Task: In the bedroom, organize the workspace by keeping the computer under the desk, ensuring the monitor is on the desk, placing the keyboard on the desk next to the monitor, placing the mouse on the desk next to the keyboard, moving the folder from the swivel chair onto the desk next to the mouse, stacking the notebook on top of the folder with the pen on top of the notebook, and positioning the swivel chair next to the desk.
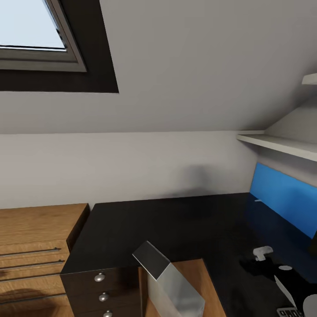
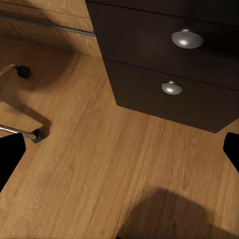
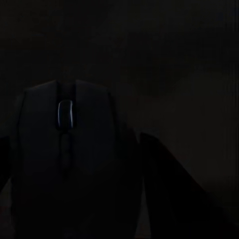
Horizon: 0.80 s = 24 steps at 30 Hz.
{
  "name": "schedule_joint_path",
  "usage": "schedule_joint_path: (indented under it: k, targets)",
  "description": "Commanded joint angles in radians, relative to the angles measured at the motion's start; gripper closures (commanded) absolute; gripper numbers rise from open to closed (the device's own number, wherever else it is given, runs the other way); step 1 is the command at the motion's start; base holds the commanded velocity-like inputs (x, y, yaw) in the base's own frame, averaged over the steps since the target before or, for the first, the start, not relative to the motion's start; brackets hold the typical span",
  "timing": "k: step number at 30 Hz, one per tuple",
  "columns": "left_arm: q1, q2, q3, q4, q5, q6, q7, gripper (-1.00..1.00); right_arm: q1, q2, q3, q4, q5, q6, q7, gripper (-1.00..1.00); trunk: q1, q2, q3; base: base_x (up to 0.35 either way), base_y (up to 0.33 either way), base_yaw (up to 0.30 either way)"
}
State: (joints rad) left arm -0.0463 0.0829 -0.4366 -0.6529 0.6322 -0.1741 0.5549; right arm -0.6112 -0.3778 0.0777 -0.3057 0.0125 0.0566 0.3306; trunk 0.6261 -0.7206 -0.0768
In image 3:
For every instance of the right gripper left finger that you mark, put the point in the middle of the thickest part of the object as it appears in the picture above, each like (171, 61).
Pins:
(5, 165)

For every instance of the desk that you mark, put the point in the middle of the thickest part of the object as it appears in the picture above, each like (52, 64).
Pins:
(173, 66)

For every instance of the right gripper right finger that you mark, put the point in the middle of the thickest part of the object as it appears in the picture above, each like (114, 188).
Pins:
(178, 207)

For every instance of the mouse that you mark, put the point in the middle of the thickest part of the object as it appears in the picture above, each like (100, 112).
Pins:
(76, 166)

